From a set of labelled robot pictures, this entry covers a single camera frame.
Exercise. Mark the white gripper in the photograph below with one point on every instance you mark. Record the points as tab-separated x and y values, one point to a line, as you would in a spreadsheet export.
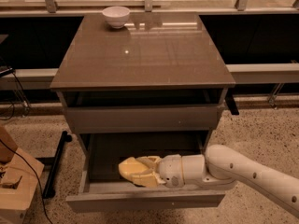
170	169

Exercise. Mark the yellow sponge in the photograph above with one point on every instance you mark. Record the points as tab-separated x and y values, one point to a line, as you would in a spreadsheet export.
130	167

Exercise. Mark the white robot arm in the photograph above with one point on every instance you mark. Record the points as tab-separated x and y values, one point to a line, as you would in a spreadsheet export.
218	168

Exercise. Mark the open grey middle drawer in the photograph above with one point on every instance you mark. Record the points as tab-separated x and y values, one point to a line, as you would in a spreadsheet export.
103	189

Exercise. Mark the closed grey upper drawer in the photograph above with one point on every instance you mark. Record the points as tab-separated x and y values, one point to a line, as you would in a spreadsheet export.
136	120

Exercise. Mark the grey drawer cabinet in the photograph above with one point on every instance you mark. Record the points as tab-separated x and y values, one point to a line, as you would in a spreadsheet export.
155	60

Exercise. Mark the black metal stand leg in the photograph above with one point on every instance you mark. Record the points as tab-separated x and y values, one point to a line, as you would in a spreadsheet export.
53	163

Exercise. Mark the wooden box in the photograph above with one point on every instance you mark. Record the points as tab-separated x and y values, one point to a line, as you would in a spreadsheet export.
19	178

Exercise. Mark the white ceramic bowl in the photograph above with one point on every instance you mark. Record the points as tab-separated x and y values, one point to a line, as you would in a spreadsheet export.
116	17

